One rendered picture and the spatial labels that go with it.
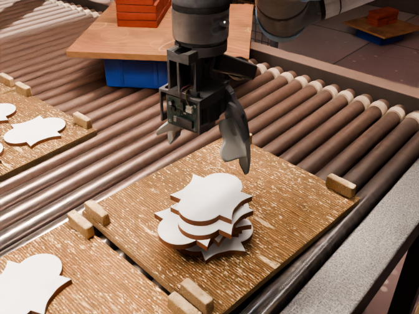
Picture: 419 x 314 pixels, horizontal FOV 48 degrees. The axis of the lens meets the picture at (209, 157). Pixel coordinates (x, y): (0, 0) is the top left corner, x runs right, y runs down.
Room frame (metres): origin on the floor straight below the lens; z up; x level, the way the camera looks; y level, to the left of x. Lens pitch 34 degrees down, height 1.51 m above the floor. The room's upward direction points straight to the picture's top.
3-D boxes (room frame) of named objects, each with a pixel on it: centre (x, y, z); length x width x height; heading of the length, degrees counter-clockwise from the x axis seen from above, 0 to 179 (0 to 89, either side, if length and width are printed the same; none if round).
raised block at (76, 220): (0.63, 0.23, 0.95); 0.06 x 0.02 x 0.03; 46
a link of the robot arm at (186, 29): (0.61, 0.01, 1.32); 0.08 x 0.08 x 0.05
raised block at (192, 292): (0.47, 0.02, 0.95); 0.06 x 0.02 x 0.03; 44
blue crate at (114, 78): (1.39, 0.14, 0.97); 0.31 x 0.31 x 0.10; 84
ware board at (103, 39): (1.45, 0.12, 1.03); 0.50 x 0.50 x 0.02; 84
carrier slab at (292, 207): (0.70, -0.03, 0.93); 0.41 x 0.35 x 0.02; 134
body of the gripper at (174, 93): (0.61, 0.02, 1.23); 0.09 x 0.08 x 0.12; 144
